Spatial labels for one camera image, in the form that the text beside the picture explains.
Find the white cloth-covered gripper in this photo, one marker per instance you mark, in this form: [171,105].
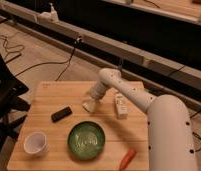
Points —
[97,92]

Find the white sponge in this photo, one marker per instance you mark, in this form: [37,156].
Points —
[88,105]

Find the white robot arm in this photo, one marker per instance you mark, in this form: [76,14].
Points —
[170,139]

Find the green ceramic bowl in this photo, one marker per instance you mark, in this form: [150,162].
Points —
[86,140]

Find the white ceramic cup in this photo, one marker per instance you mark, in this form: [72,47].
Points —
[35,144]

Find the white remote-like box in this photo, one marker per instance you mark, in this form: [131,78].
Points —
[120,105]

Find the black rectangular block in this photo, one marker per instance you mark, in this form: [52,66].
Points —
[61,114]

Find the wooden board table top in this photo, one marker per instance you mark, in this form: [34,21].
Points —
[121,134]

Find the orange carrot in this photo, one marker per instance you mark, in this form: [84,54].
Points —
[128,157]

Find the black chair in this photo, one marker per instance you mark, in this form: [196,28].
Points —
[10,90]

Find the long wooden ledge beam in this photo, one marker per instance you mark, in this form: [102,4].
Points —
[113,28]

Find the white object on ledge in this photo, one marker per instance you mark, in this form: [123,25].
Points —
[52,15]

